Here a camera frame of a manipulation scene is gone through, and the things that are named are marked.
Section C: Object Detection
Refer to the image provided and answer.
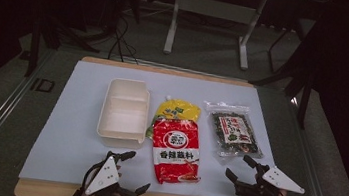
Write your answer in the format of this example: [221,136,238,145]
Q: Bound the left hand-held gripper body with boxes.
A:
[83,152,143,196]

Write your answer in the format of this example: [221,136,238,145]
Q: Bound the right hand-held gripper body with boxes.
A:
[233,160,309,196]

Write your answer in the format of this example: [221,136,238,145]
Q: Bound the clear seaweed packet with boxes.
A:
[197,100,270,163]

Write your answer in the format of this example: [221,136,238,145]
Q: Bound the white lunch box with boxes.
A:
[94,75,153,152]

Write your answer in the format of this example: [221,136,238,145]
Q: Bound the red sauce packet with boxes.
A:
[145,115,209,190]

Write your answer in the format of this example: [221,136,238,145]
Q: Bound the yellow sauce packet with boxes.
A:
[144,93,204,145]

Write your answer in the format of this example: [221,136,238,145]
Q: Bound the white table sheet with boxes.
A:
[18,54,286,196]

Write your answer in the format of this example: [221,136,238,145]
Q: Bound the black metal stand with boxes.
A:
[244,21,323,131]
[23,9,105,86]

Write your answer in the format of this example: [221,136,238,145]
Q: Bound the black floor cables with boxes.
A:
[106,13,145,65]

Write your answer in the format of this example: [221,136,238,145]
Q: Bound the white metal desk frame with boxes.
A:
[161,0,269,73]

